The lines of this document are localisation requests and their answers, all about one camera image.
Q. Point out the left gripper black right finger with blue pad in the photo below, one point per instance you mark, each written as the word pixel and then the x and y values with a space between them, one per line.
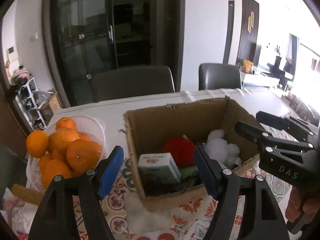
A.
pixel 261 218

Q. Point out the person's right hand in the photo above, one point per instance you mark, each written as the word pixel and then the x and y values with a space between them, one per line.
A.
pixel 294 207

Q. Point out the dark glass sliding door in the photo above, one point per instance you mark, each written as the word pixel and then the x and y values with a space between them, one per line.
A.
pixel 86 39

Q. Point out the patterned tile table mat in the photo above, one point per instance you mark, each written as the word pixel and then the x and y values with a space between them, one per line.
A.
pixel 128 218

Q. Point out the white shoe rack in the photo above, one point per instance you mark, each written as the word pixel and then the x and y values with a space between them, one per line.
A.
pixel 28 105

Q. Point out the white cotton fluff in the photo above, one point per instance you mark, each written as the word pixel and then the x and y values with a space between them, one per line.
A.
pixel 217 148

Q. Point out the dark grey chair right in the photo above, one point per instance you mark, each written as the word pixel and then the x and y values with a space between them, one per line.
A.
pixel 214 76

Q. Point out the red plush ball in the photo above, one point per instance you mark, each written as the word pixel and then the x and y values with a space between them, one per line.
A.
pixel 181 150

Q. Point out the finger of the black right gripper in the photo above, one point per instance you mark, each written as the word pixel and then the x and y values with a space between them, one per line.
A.
pixel 299 129
pixel 265 139

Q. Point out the cardboard box on floor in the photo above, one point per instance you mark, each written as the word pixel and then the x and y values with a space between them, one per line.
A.
pixel 49 107

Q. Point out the dark grey chair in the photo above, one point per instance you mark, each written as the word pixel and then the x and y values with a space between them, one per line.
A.
pixel 132 81
pixel 214 76

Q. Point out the brown cardboard box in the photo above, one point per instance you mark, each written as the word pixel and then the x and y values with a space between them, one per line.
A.
pixel 147 130

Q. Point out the dark grey chair left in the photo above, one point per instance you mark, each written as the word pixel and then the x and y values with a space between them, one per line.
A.
pixel 132 81

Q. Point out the white plastic fruit basket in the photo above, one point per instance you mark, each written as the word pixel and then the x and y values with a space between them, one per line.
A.
pixel 95 129

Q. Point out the woven tissue box floral cover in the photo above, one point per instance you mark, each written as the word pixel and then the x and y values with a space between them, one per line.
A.
pixel 19 211

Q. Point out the green knitted cloth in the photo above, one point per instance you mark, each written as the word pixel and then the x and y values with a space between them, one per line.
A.
pixel 188 183

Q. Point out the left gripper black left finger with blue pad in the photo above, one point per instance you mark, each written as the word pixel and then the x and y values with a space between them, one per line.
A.
pixel 55 217

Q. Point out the orange left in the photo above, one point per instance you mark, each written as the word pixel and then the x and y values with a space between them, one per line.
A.
pixel 37 143

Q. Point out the orange front large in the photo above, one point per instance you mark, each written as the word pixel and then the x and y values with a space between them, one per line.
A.
pixel 82 155

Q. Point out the white intercom panel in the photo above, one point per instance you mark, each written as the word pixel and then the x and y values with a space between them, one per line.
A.
pixel 12 54

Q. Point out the orange right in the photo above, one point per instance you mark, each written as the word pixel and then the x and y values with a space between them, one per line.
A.
pixel 66 122

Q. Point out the dark wood wall panel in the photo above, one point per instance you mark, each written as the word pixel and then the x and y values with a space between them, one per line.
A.
pixel 249 30

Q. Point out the orange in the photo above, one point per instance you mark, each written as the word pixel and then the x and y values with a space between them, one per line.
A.
pixel 37 143
pixel 66 122

